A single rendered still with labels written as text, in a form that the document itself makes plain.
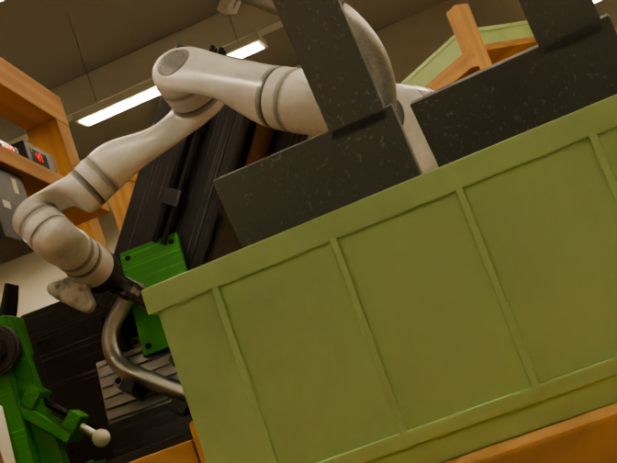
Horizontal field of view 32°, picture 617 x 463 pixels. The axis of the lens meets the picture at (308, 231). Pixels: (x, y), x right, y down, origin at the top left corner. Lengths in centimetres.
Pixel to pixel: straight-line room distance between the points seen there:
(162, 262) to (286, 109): 57
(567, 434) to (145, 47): 929
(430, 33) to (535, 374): 1068
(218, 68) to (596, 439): 112
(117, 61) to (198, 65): 824
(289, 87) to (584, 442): 100
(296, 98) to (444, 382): 88
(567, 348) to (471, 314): 6
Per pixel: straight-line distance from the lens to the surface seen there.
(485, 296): 67
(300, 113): 150
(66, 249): 166
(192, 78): 163
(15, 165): 212
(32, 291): 1228
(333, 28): 80
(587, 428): 59
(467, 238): 67
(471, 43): 448
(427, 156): 135
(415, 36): 1132
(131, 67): 980
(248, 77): 156
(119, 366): 191
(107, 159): 166
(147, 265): 199
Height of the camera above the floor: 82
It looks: 11 degrees up
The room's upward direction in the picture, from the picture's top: 20 degrees counter-clockwise
